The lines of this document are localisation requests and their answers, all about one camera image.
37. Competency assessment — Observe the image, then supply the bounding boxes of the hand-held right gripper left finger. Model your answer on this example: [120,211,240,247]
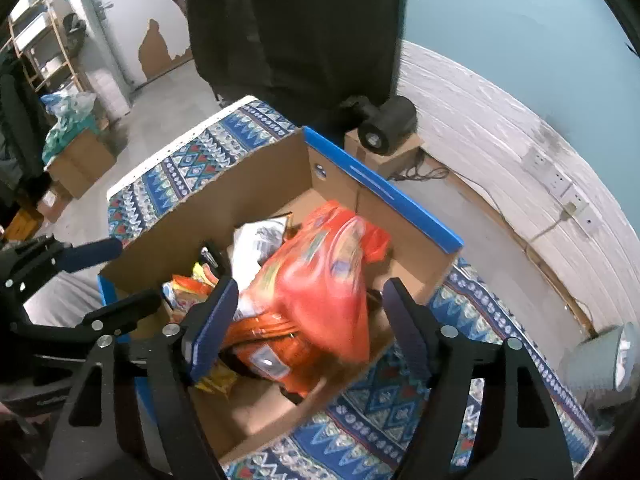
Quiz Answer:
[45,275,240,480]

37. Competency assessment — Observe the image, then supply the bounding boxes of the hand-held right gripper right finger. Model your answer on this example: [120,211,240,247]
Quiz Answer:
[382,277,576,480]

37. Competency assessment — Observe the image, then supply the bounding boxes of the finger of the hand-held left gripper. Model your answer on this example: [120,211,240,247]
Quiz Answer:
[7,289,163,358]
[0,234,124,293]

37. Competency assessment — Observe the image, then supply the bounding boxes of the yellow red fries snack packet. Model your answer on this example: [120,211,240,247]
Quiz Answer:
[161,272,221,325]

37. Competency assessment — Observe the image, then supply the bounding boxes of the long yellow snack packet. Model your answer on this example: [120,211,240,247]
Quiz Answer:
[194,360,240,397]

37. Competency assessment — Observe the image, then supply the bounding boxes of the black hot dog snack packet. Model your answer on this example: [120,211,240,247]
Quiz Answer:
[199,244,223,271]

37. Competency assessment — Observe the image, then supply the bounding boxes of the orange black snack packet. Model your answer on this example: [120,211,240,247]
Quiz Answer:
[220,310,331,396]

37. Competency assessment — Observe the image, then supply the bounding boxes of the clear silver snack packet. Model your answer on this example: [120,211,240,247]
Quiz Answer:
[232,215,293,321]

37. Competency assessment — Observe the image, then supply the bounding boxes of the large red-orange snack packet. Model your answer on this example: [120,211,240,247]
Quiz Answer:
[235,200,391,366]

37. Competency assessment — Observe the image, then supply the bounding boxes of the blue-edged cardboard box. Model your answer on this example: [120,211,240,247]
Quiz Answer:
[97,126,465,466]

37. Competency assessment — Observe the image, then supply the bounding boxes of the low cardboard box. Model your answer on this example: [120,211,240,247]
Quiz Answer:
[35,180,76,223]

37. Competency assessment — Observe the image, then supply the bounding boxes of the large cardboard box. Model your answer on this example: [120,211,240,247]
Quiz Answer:
[44,127,118,200]

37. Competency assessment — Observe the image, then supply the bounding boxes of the blue patterned tablecloth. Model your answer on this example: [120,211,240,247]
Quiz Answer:
[106,95,598,480]

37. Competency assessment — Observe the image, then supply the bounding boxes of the teal cloth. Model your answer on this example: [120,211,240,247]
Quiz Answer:
[41,110,101,161]

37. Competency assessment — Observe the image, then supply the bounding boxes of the dark hanging clothes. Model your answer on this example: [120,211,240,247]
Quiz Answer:
[0,55,51,211]

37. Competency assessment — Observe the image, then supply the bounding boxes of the blue white plastic bag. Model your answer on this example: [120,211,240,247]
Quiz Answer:
[40,91,98,121]

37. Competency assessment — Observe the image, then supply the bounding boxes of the white stacked boxes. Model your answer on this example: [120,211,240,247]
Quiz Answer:
[90,67,133,121]

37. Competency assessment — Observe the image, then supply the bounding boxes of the small cardboard box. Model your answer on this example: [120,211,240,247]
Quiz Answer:
[344,127,426,181]

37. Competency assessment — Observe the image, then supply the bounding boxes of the pale blue trash bin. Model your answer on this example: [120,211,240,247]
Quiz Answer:
[560,322,638,408]

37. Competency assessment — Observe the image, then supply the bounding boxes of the black cylinder device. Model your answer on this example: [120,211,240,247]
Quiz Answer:
[340,94,418,156]

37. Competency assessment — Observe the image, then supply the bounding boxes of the wooden shelf rack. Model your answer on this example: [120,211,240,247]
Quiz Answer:
[7,0,93,93]

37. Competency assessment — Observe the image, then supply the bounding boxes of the dark bag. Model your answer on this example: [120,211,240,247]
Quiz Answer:
[60,12,88,56]

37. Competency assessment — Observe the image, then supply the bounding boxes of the white peeling door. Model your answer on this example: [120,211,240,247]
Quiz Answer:
[75,0,196,86]

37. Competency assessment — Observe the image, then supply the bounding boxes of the black backdrop cloth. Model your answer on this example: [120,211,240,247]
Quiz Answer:
[162,0,408,126]

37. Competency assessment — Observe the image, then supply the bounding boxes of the thin dark cable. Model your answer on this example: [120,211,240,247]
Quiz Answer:
[387,165,451,183]

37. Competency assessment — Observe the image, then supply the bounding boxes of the beige plug cable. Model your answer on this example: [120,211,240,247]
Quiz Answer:
[450,170,576,256]

